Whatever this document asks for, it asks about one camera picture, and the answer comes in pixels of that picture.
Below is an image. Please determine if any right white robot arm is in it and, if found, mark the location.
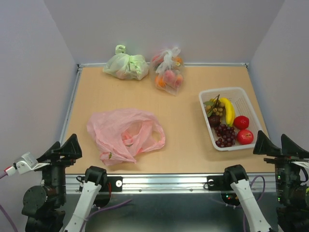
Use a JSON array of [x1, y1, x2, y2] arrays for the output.
[[222, 130, 309, 232]]

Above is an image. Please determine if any clear plastic fruit bag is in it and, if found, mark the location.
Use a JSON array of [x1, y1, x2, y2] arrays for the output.
[[150, 47, 184, 95]]

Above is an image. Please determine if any dark purple mangosteen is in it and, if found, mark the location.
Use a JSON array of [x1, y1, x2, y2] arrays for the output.
[[208, 115, 221, 128]]

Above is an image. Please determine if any pink plastic bag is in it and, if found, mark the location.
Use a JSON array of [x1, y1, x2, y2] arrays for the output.
[[86, 108, 166, 166]]

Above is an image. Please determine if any aluminium front rail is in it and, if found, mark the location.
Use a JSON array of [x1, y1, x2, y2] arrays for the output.
[[66, 173, 276, 194]]

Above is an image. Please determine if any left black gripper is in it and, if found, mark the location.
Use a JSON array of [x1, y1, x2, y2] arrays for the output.
[[34, 130, 84, 202]]

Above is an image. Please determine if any green plastic bag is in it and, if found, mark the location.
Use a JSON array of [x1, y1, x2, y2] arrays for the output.
[[102, 44, 149, 80]]

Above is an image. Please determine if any yellow banana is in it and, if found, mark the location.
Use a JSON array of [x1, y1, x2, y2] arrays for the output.
[[219, 98, 235, 127]]

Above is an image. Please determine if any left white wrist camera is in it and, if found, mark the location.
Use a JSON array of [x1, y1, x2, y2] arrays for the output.
[[4, 152, 50, 176]]

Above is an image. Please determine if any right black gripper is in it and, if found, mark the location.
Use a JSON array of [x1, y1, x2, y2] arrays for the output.
[[253, 128, 309, 202]]

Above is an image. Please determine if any tan longan bunch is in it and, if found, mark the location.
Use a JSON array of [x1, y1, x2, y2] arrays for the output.
[[203, 95, 225, 117]]

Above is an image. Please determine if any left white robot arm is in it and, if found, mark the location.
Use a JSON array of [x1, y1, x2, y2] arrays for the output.
[[16, 134, 108, 232]]

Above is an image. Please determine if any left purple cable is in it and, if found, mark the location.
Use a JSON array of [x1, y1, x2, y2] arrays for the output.
[[0, 169, 133, 232]]

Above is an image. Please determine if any red apple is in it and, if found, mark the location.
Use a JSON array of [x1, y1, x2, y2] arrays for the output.
[[233, 116, 250, 130], [237, 129, 254, 145]]

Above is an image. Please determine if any dark red grape bunch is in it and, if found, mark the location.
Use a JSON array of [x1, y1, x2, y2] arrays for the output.
[[214, 124, 236, 148]]

